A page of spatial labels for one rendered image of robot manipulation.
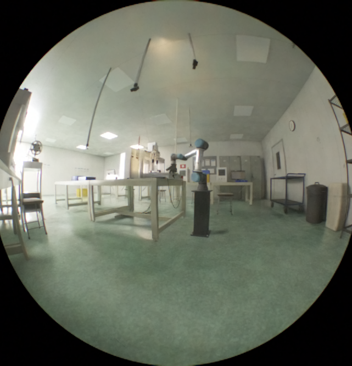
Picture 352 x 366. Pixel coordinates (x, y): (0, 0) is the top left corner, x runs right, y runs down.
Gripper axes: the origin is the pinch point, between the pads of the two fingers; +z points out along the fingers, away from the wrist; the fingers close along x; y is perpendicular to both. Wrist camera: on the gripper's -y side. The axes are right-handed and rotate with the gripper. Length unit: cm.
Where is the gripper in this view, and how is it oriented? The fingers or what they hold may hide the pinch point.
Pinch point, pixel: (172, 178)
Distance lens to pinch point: 178.4
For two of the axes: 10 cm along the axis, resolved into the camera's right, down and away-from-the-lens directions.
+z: 0.0, 10.0, -0.1
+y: 9.2, 0.0, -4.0
